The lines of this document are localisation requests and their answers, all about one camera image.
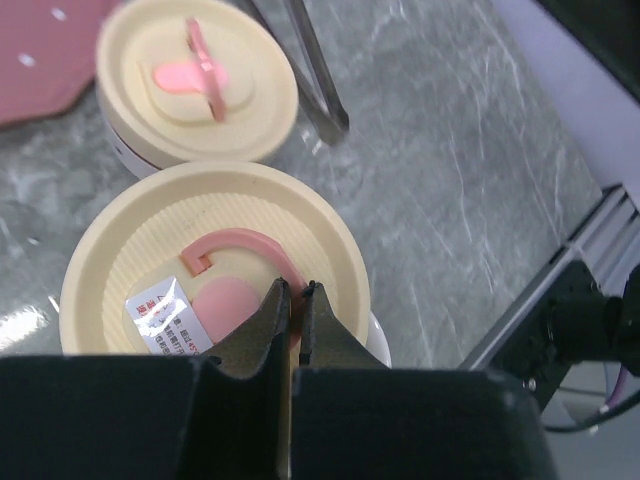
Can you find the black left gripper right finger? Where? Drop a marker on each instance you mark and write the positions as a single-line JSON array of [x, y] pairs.
[[386, 423]]

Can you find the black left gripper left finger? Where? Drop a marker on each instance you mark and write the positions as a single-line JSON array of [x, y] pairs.
[[219, 415]]

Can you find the cream lid with barcode label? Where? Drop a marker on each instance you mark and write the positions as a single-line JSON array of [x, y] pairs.
[[195, 224]]

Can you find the steel lunch box tier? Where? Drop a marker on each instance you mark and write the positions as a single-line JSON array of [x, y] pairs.
[[135, 164]]

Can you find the cream lid with pink knob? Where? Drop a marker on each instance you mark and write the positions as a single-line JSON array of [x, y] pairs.
[[187, 81]]

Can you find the metal tongs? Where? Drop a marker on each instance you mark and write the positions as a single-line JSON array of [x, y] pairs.
[[319, 97]]

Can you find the pink dotted plate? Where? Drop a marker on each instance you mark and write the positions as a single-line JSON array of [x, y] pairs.
[[47, 55]]

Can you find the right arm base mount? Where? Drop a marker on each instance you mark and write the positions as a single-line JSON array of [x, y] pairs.
[[562, 319]]

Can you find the aluminium rail frame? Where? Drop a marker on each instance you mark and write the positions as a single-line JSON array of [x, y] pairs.
[[606, 241]]

